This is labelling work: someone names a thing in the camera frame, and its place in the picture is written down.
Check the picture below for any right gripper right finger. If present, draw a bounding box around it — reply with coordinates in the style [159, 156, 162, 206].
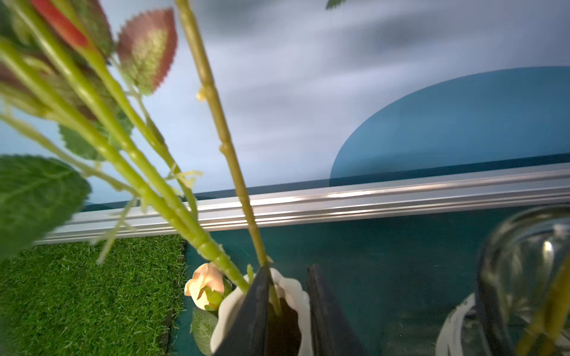
[307, 265, 367, 355]

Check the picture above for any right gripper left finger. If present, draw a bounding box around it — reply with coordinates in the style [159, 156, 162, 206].
[212, 266, 272, 355]

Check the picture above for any peach rosebud stem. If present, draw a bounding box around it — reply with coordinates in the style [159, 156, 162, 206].
[183, 261, 235, 356]

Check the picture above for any small pink spray stem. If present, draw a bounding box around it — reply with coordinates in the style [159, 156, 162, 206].
[1, 1, 249, 292]

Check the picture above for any white ribbed ceramic vase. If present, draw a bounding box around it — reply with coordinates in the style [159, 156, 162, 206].
[210, 268, 313, 356]

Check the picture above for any clear glass vase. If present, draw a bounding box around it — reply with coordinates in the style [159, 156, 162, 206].
[433, 204, 570, 356]

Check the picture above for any green artificial grass mat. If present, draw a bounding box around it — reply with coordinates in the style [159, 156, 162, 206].
[1, 236, 185, 355]

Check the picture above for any horizontal aluminium frame bar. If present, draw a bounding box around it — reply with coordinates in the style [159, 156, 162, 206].
[35, 162, 570, 246]

